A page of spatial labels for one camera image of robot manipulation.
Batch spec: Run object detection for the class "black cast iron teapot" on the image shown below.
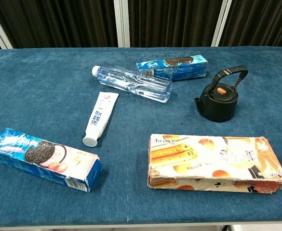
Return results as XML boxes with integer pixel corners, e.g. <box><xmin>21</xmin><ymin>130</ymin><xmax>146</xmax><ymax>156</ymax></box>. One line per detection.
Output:
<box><xmin>194</xmin><ymin>65</ymin><xmax>249</xmax><ymax>123</ymax></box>

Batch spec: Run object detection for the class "clear plastic water bottle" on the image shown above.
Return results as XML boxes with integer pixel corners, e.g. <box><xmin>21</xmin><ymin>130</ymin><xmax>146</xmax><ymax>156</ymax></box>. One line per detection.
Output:
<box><xmin>91</xmin><ymin>65</ymin><xmax>173</xmax><ymax>103</ymax></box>

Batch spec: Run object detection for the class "white toothpaste tube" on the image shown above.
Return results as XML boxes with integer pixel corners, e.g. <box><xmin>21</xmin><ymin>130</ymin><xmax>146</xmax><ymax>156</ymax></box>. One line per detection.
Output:
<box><xmin>82</xmin><ymin>91</ymin><xmax>120</xmax><ymax>147</ymax></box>

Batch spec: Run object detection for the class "slim blue Oreo box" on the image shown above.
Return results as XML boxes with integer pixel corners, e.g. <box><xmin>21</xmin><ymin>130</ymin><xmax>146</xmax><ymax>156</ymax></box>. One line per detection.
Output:
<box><xmin>135</xmin><ymin>54</ymin><xmax>209</xmax><ymax>82</ymax></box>

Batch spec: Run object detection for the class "blue velvet table cloth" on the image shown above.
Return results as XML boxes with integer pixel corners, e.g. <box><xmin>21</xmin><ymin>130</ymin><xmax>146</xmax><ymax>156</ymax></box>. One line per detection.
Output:
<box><xmin>0</xmin><ymin>46</ymin><xmax>282</xmax><ymax>226</ymax></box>

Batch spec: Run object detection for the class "orange egg roll biscuit box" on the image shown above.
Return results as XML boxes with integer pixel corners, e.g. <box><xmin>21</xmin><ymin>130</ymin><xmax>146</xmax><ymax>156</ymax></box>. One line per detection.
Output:
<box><xmin>147</xmin><ymin>133</ymin><xmax>282</xmax><ymax>194</ymax></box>

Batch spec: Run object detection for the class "blue Oreo box pink print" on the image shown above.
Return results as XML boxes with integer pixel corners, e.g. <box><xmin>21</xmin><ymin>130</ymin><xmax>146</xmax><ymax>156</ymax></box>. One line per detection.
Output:
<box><xmin>0</xmin><ymin>128</ymin><xmax>103</xmax><ymax>193</ymax></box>

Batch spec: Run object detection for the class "dark brown curtain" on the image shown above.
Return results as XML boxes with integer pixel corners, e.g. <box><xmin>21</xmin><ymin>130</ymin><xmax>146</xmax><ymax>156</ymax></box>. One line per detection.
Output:
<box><xmin>0</xmin><ymin>0</ymin><xmax>282</xmax><ymax>51</ymax></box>

